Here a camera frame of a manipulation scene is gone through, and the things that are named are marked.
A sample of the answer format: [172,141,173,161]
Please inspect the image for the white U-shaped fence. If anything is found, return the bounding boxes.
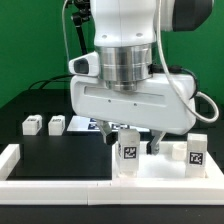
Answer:
[0,144,224,205]

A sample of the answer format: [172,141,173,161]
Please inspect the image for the black cable bundle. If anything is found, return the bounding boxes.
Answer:
[27,74,73,91]

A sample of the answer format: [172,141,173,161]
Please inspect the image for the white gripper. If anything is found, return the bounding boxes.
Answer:
[69,52,196,155]

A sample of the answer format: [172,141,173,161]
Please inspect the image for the white marker sheet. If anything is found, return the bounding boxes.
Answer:
[67,116,148,132]

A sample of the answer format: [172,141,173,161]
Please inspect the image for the white square tabletop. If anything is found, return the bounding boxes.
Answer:
[113,141,224,181]

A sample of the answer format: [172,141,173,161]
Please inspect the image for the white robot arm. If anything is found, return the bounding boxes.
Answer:
[69,0,214,154]

